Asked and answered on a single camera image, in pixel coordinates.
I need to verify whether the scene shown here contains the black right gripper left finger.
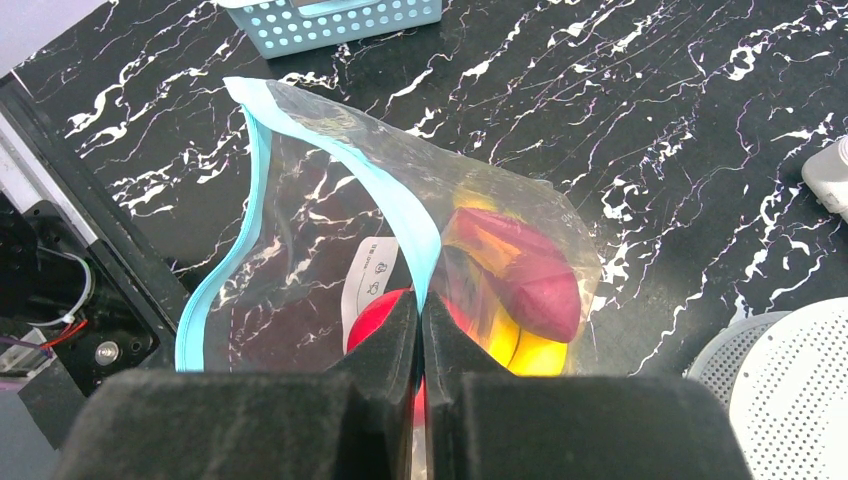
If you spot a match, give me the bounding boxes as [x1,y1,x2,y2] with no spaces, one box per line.
[54,292,418,479]

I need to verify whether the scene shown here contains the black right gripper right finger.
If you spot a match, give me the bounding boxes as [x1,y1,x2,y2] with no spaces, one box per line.
[422,294,750,479]

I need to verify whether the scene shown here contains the yellow banana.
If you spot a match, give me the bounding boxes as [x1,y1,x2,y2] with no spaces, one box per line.
[443,188,569,376]

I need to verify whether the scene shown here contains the red apple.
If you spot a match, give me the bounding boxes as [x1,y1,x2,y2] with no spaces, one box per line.
[346,289,426,428]

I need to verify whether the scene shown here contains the purple sweet potato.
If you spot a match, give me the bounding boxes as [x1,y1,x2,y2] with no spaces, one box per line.
[443,207,582,343]

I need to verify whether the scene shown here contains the clear zip top bag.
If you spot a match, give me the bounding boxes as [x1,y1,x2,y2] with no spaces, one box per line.
[175,76,602,375]

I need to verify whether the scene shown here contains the white perforated spool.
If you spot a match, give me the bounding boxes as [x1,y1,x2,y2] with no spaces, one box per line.
[685,297,847,479]

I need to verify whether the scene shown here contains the blue plastic basket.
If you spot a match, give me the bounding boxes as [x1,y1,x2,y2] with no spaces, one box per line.
[215,0,443,59]

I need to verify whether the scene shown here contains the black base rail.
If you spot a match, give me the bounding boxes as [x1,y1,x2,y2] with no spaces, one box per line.
[0,72,193,452]

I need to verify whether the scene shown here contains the white pvc pipe frame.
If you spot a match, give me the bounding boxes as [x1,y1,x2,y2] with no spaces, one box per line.
[801,136,847,221]

